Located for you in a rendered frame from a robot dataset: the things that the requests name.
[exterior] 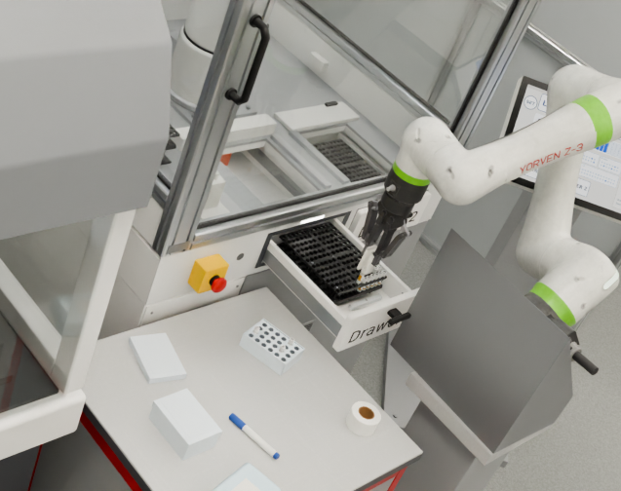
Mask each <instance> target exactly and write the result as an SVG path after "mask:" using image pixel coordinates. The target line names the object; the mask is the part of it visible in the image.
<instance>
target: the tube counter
mask: <svg viewBox="0 0 621 491"><path fill-rule="evenodd" d="M594 150H597V151H599V152H602V153H604V154H607V155H609V156H612V157H615V158H618V159H620V160H621V144H620V143H618V142H615V141H612V142H609V143H607V144H605V145H603V146H600V147H597V148H594Z"/></svg>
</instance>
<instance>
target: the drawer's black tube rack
mask: <svg viewBox="0 0 621 491"><path fill-rule="evenodd" d="M325 226H327V227H325ZM321 227H323V228H321ZM317 228H319V229H317ZM313 229H314V230H313ZM333 229H334V230H333ZM308 230H310V231H311V232H310V231H308ZM315 230H316V231H315ZM303 232H305V233H303ZM299 233H301V234H302V235H301V234H299ZM338 234H339V235H338ZM297 235H298V236H297ZM292 236H293V237H292ZM288 237H289V238H288ZM279 238H280V239H281V240H282V241H283V243H280V244H277V246H278V247H279V248H280V250H281V251H282V252H283V253H284V254H285V255H286V256H287V257H288V258H289V259H290V260H291V261H292V262H293V263H294V264H295V265H296V266H297V267H298V268H299V269H300V270H301V271H302V272H303V273H304V274H305V275H306V276H307V277H308V278H309V279H310V280H311V281H312V282H313V283H314V284H315V285H316V286H317V287H318V288H319V289H320V290H321V291H322V292H323V293H324V294H325V295H326V296H327V297H328V298H329V299H330V300H331V301H332V302H333V303H334V304H335V305H336V304H339V303H342V302H345V301H347V300H349V301H350V300H351V299H353V298H356V297H359V296H361V295H364V294H367V293H371V292H373V291H375V290H378V289H380V288H382V287H383V285H382V284H381V285H377V286H374V287H373V288H371V287H370V288H369V289H366V290H362V291H361V292H359V291H357V289H354V290H352V291H349V292H346V293H343V294H340V295H336V294H335V293H334V292H333V291H332V290H333V289H334V288H339V287H340V286H342V285H345V284H348V283H352V282H355V281H356V280H357V279H358V277H359V275H360V273H361V270H357V267H358V265H359V263H360V261H361V260H360V259H362V257H363V256H362V252H361V251H360V250H358V249H357V248H356V247H355V246H354V245H353V244H352V243H351V242H350V241H349V240H348V239H347V238H346V237H345V236H344V235H343V234H342V233H341V232H340V231H339V230H338V229H337V228H336V227H335V226H333V225H332V224H331V223H330V222H326V223H323V224H319V225H316V226H312V227H308V228H305V229H301V230H298V231H294V232H290V233H287V234H284V235H281V236H280V237H279ZM283 238H284V239H283ZM342 238H343V239H342ZM344 239H345V240H344ZM340 240H341V241H340ZM347 243H349V244H347ZM344 244H345V245H344ZM351 246H352V247H351ZM347 247H348V248H350V249H348V248H347ZM357 252H359V253H360V254H359V253H357ZM355 254H356V255H355ZM358 258H360V259H358Z"/></svg>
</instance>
